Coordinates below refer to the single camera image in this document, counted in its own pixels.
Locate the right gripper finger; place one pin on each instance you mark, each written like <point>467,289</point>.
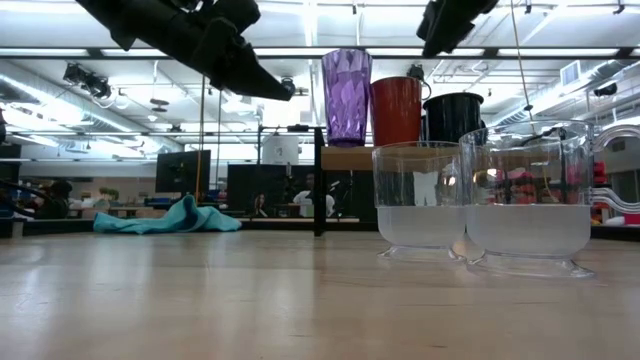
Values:
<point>450,25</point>

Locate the teal microfibre cloth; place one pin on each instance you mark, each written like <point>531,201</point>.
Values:
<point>175,220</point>

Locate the rack with red bins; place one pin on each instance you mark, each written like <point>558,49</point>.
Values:
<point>598,172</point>

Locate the black ceiling fixture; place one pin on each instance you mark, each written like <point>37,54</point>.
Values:
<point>605,90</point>

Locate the purple faceted plastic tumbler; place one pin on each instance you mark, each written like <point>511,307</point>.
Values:
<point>346,100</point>

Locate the black round ceiling lamp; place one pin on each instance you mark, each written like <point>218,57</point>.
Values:
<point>288,85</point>
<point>415,72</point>

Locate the small clear plastic mug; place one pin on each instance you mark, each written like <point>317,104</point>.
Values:
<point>422,227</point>

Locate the small black object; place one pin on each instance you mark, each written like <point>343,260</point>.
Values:
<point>50,227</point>

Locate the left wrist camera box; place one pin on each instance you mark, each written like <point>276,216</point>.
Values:
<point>235,12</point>

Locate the person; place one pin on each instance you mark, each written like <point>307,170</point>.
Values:
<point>261,205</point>
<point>55,200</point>
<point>305,197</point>

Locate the black computer monitor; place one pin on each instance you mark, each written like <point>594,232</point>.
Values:
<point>182,172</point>

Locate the large clear plastic mug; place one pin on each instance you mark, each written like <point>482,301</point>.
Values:
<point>527,230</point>

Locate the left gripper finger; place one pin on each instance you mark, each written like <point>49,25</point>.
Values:
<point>230,65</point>

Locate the black partition panel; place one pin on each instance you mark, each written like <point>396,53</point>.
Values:
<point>350,195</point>
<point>245,185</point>

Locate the black metal frame stand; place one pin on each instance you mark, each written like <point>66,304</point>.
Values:
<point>298,128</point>

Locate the wooden shelf with black frame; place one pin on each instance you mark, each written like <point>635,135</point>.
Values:
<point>345,157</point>

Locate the black ceiling spotlight cluster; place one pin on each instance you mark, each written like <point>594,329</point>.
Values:
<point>90,82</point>

